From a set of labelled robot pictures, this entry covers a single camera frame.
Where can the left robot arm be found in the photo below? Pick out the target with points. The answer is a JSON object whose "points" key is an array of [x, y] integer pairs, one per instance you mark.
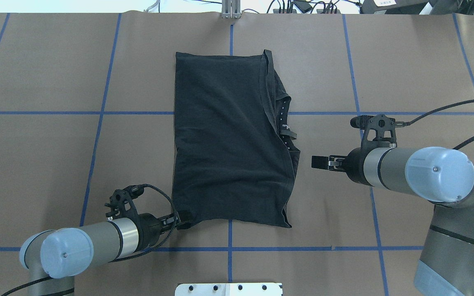
{"points": [[54, 257]]}

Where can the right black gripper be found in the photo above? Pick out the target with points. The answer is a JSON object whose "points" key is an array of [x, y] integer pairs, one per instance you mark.
{"points": [[355, 163]]}

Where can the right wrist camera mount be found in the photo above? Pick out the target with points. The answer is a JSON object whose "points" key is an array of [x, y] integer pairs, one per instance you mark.
{"points": [[378, 131]]}

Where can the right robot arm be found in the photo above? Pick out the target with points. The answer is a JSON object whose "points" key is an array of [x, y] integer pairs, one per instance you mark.
{"points": [[445, 178]]}

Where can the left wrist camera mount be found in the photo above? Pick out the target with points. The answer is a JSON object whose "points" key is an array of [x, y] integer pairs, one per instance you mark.
{"points": [[121, 203]]}

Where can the aluminium frame post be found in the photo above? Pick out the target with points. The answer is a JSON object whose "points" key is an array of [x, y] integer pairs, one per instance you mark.
{"points": [[231, 9]]}

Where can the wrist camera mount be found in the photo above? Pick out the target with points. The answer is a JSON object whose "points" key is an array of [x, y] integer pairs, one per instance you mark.
{"points": [[378, 131], [121, 203]]}

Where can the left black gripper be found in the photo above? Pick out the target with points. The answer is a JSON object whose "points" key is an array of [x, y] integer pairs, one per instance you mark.
{"points": [[148, 228]]}

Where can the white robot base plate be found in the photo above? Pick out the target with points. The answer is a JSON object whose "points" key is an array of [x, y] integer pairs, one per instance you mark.
{"points": [[230, 289]]}

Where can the black printed t-shirt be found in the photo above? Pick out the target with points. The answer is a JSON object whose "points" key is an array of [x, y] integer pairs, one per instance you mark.
{"points": [[235, 155]]}

